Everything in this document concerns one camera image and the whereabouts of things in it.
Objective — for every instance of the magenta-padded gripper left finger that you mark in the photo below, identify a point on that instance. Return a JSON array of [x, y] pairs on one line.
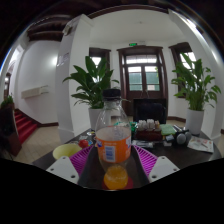
[[63, 168]]

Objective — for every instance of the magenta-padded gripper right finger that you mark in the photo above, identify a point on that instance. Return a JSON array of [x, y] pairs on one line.
[[165, 168]]

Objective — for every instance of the orange drink plastic bottle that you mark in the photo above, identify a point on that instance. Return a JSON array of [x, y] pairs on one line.
[[113, 146]]

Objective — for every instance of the pale yellow cup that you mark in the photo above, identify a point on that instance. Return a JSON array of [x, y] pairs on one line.
[[66, 150]]

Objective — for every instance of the red container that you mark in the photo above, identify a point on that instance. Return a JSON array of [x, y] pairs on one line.
[[83, 143]]

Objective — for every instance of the grey round speakers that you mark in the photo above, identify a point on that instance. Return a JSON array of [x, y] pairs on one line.
[[181, 137]]

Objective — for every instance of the green flat book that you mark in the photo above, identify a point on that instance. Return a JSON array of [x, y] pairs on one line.
[[168, 129]]

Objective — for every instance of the printed paper magazine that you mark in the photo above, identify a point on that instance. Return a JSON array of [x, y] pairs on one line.
[[200, 144]]

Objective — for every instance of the red carpeted staircase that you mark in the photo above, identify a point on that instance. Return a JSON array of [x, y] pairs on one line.
[[25, 125]]

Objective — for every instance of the black chair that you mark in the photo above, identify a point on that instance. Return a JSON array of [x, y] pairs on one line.
[[150, 111]]

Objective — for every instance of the green plant in white pot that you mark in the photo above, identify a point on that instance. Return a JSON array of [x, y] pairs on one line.
[[195, 83], [93, 83]]

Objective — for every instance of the dark framed window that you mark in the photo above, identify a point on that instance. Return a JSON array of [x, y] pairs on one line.
[[96, 60], [188, 56]]

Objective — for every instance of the green exit sign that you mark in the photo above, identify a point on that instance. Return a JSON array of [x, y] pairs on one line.
[[133, 44]]

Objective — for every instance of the small plant on dark post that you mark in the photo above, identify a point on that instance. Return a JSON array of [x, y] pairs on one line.
[[8, 126]]

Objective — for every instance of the glowing wall lamp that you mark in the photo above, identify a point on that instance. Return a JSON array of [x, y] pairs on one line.
[[55, 61]]

